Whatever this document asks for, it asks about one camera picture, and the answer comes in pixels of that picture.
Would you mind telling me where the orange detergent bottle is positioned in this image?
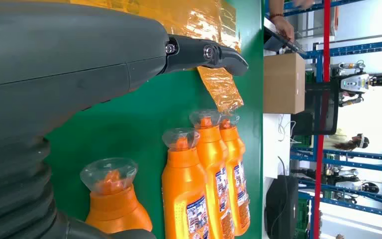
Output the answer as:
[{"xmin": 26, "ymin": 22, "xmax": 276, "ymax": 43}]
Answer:
[
  {"xmin": 189, "ymin": 110, "xmax": 235, "ymax": 239},
  {"xmin": 161, "ymin": 127, "xmax": 211, "ymax": 239},
  {"xmin": 219, "ymin": 114, "xmax": 251, "ymax": 237},
  {"xmin": 80, "ymin": 157, "xmax": 153, "ymax": 235}
]

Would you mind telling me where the person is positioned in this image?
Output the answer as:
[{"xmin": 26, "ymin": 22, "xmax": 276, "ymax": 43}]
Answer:
[
  {"xmin": 333, "ymin": 133, "xmax": 370, "ymax": 152},
  {"xmin": 268, "ymin": 0, "xmax": 315, "ymax": 42}
]

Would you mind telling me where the brown cardboard box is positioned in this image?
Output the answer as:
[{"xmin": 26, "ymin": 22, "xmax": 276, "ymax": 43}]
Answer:
[{"xmin": 263, "ymin": 53, "xmax": 306, "ymax": 115}]

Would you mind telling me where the blue metal shelving rack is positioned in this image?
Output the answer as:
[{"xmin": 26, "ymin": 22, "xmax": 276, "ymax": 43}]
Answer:
[{"xmin": 265, "ymin": 0, "xmax": 382, "ymax": 239}]

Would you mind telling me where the black mesh chair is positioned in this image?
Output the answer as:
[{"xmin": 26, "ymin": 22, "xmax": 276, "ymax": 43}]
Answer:
[{"xmin": 291, "ymin": 82, "xmax": 339, "ymax": 136}]

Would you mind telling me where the white humanoid robot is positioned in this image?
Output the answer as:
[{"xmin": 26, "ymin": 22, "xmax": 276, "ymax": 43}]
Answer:
[
  {"xmin": 337, "ymin": 61, "xmax": 382, "ymax": 107},
  {"xmin": 324, "ymin": 166, "xmax": 380, "ymax": 204}
]

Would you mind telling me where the yellow taped board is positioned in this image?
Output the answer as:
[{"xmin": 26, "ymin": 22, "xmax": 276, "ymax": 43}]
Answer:
[{"xmin": 26, "ymin": 0, "xmax": 244, "ymax": 115}]

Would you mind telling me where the white table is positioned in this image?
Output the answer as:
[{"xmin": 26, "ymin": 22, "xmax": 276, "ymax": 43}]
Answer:
[{"xmin": 263, "ymin": 16, "xmax": 299, "ymax": 239}]

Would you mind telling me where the black case with yellow label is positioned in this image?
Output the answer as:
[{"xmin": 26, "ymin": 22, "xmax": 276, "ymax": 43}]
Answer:
[{"xmin": 265, "ymin": 175, "xmax": 300, "ymax": 239}]

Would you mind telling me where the red post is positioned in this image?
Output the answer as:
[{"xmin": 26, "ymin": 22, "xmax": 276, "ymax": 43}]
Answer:
[{"xmin": 313, "ymin": 0, "xmax": 331, "ymax": 239}]

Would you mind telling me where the white cable bundle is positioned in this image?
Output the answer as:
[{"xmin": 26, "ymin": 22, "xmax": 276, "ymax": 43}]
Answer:
[{"xmin": 278, "ymin": 115, "xmax": 298, "ymax": 145}]

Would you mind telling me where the black cable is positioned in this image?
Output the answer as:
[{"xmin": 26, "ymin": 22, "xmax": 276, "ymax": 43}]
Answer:
[{"xmin": 270, "ymin": 156, "xmax": 289, "ymax": 239}]

